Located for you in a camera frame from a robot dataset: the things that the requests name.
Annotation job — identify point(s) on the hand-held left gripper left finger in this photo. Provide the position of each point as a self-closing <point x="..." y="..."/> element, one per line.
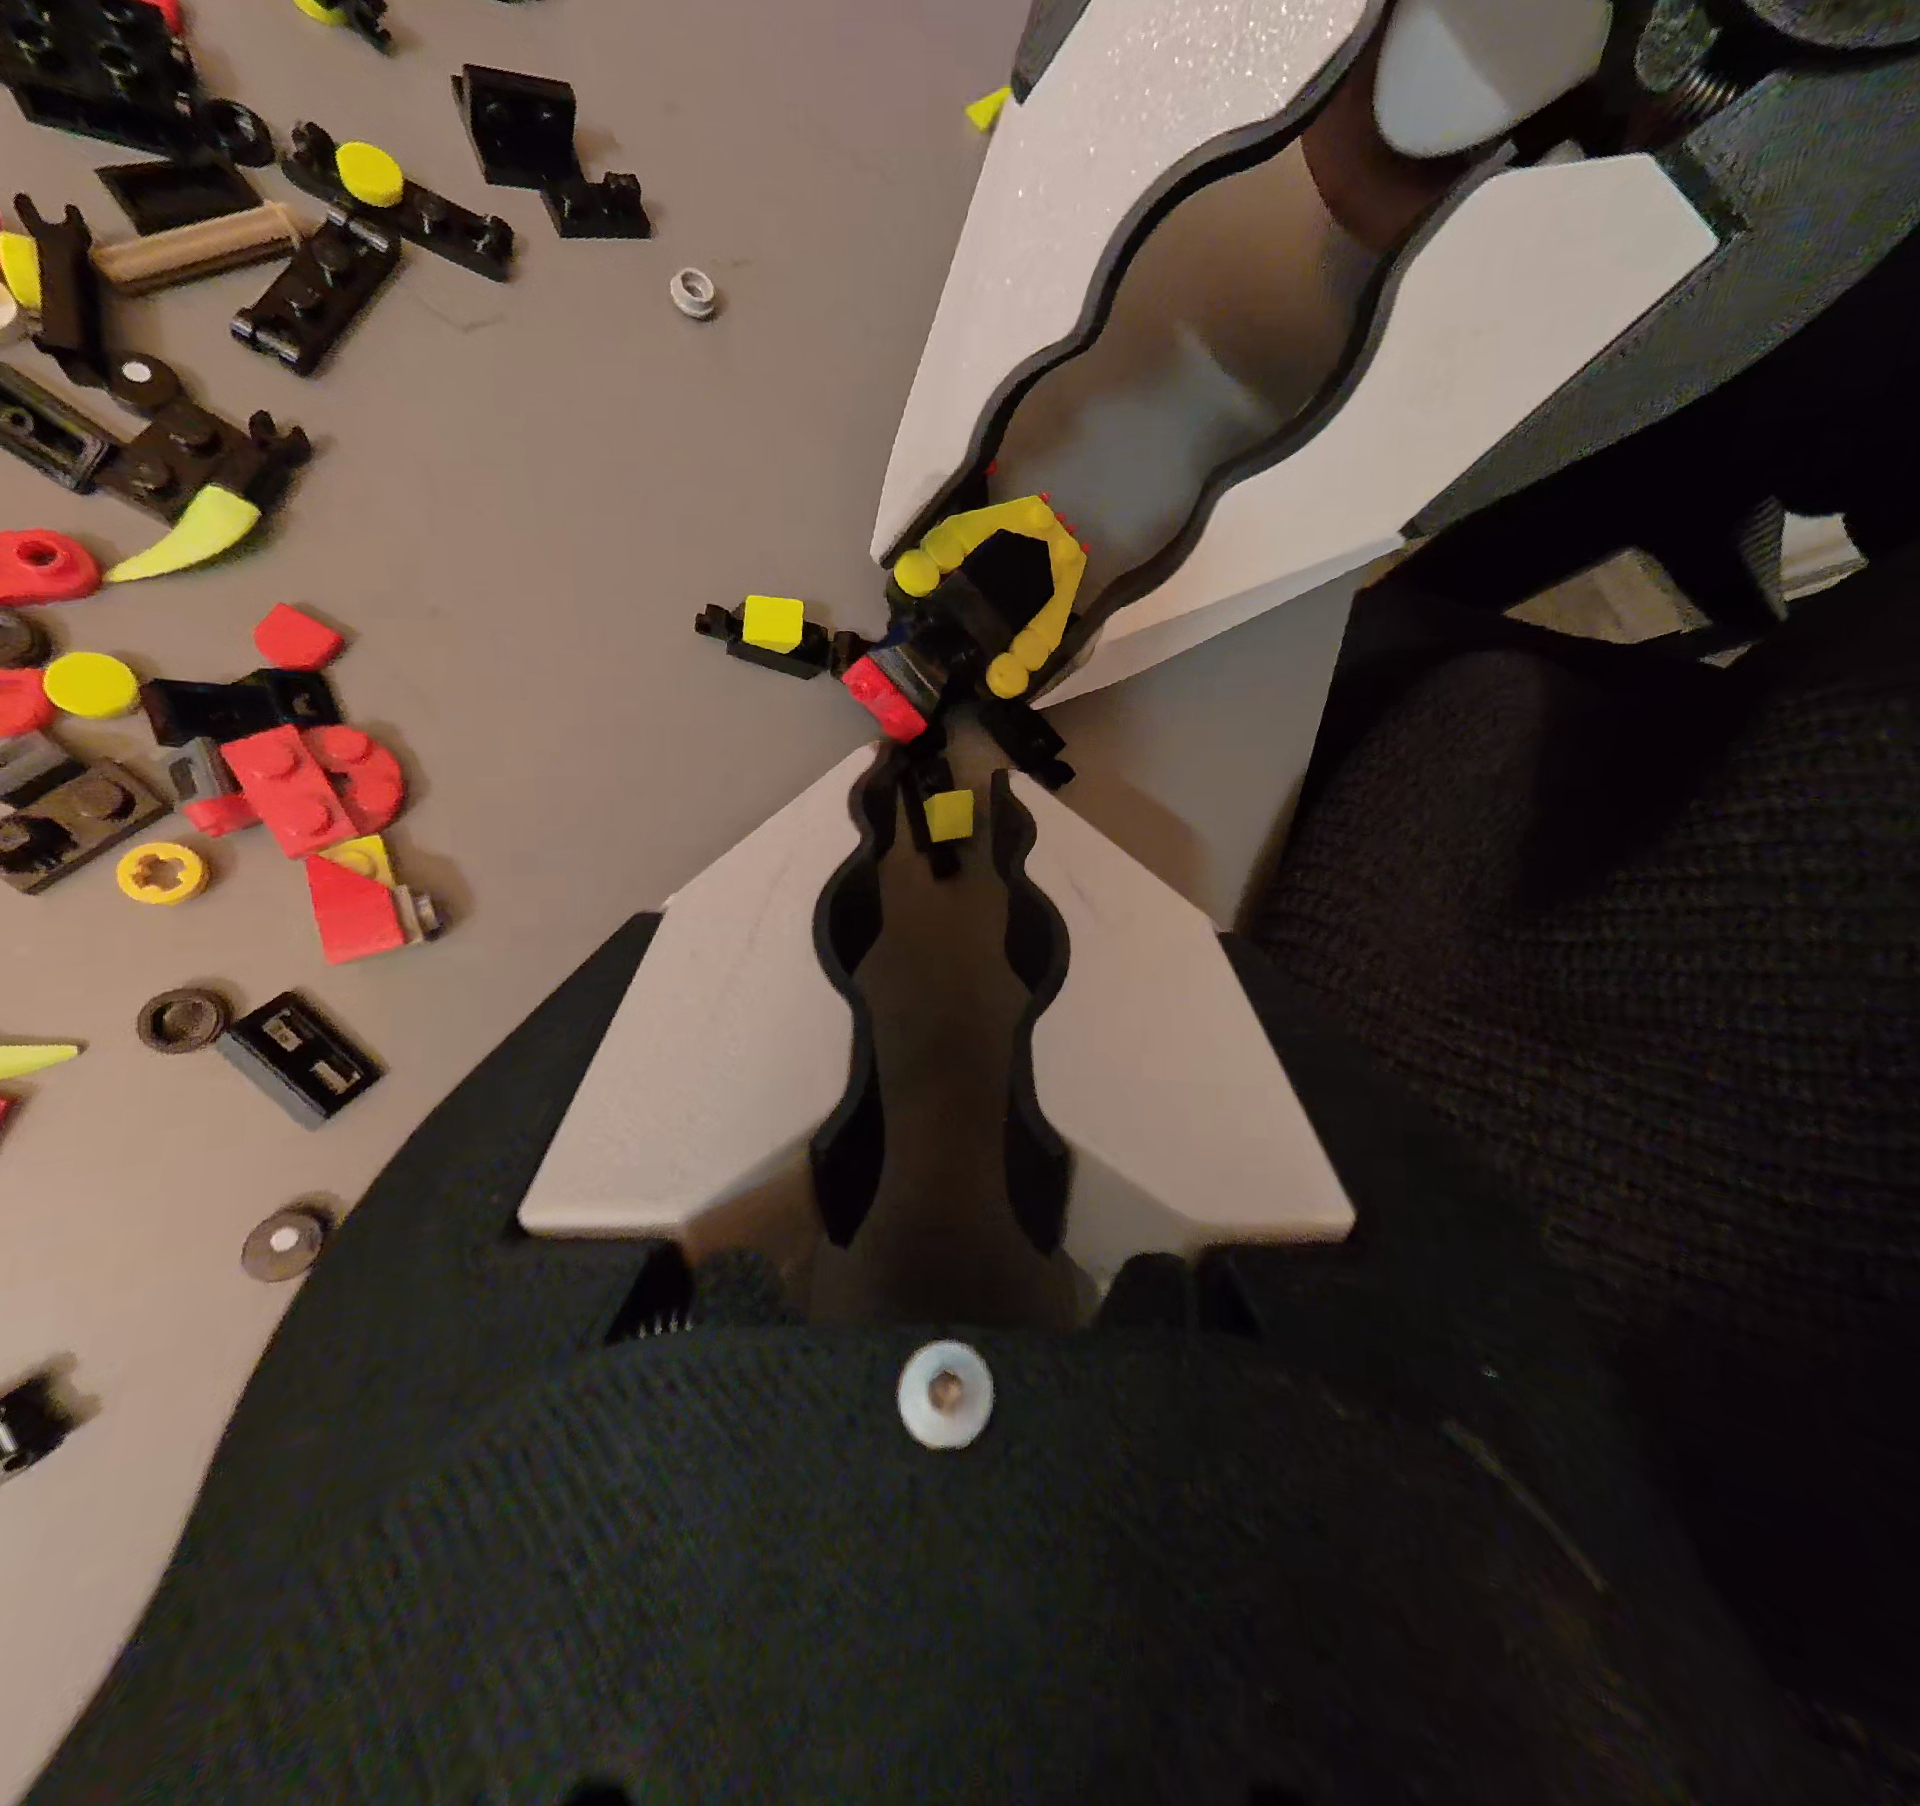
<point x="675" y="1072"/>

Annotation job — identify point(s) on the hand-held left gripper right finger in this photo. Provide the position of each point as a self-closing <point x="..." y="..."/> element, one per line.
<point x="1187" y="1086"/>

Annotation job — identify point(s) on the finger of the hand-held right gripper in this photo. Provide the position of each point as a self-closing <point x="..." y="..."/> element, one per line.
<point x="1471" y="366"/>
<point x="1140" y="67"/>

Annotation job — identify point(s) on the black yellow red lego model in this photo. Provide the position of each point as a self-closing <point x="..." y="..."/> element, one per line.
<point x="976" y="591"/>

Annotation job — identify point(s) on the pile of loose lego pieces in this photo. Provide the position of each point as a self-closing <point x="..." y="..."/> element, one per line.
<point x="300" y="770"/>

